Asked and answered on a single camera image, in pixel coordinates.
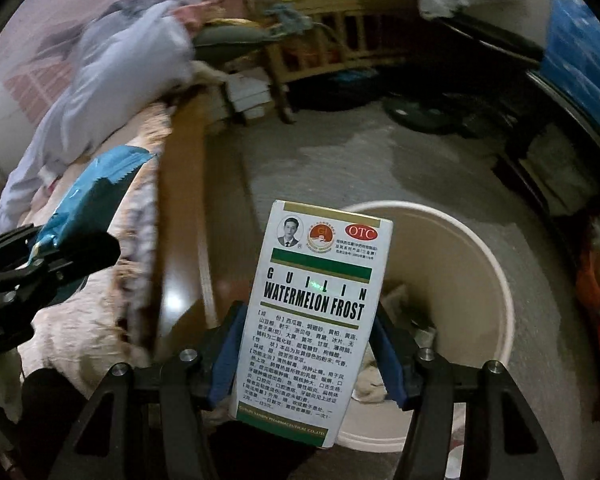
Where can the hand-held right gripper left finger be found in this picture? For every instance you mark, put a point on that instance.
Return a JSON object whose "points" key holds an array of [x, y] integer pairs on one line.
{"points": [[227, 355]]}

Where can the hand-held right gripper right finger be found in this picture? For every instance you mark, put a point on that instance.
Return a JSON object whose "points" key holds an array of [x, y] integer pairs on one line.
{"points": [[392, 360]]}

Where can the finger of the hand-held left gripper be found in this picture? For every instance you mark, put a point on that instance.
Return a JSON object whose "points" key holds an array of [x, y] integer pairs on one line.
{"points": [[10, 255], [85, 255]]}

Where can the blue packet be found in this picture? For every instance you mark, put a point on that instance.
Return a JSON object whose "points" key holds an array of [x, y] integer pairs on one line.
{"points": [[85, 195]]}

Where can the white green striped medicine box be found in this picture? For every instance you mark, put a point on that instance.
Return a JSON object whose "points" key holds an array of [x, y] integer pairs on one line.
{"points": [[310, 335]]}

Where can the cream plastic bucket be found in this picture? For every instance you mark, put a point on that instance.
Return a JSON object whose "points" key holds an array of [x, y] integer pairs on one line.
{"points": [[470, 280]]}

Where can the crumpled beige tissue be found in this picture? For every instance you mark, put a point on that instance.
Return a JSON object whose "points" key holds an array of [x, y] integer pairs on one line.
{"points": [[372, 385]]}

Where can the grey-blue duvet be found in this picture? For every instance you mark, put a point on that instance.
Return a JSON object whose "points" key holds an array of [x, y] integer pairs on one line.
{"points": [[110, 70]]}

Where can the white flat box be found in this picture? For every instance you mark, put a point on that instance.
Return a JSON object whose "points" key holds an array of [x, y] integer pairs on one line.
{"points": [[247, 92]]}

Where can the dark round fan base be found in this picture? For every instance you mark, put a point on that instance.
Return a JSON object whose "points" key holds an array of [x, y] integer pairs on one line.
{"points": [[420, 115]]}

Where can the dark green cushion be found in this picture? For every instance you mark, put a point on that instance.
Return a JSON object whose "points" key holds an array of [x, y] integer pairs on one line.
{"points": [[230, 40]]}

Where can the wooden crib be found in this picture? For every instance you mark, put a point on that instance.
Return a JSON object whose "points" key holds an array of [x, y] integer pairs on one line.
{"points": [[330, 45]]}

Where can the blue tarp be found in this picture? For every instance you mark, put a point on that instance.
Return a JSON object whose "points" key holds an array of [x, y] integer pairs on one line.
{"points": [[580, 60]]}

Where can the wooden bed frame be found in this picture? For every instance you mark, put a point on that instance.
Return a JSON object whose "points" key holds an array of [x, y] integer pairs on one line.
{"points": [[185, 185]]}

